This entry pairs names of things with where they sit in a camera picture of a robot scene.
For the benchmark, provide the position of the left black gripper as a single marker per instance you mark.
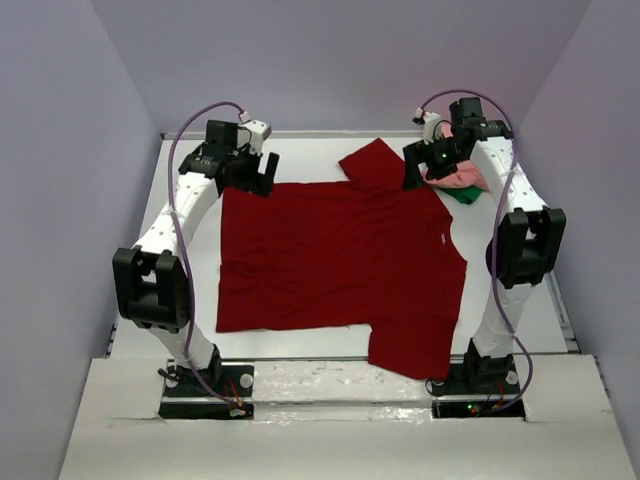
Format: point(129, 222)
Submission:
point(256, 183)

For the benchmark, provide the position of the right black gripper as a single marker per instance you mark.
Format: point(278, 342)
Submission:
point(420, 152)

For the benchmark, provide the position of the red t shirt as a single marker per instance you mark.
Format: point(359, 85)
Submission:
point(361, 251)

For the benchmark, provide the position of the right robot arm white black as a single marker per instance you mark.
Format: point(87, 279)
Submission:
point(525, 243)

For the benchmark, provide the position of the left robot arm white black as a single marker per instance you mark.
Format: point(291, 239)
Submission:
point(153, 279)

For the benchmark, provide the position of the pink t shirt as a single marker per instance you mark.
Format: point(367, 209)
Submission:
point(467, 175)

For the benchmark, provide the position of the green t shirt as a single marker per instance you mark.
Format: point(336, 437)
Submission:
point(466, 196)

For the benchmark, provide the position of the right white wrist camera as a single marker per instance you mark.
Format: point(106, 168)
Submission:
point(431, 124)

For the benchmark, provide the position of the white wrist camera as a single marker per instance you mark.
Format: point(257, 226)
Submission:
point(252, 133)
point(431, 124)

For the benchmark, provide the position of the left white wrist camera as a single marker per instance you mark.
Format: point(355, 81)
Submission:
point(252, 133)

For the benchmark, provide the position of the aluminium rail back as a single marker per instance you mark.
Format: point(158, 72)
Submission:
point(326, 134)

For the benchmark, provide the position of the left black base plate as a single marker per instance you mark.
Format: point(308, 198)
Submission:
point(185, 398)

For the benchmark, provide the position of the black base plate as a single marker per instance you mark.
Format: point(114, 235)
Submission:
point(477, 391)
point(185, 398)

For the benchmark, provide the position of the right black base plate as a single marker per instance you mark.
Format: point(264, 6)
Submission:
point(477, 391)

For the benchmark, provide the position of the aluminium rail right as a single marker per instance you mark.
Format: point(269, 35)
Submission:
point(540, 318)

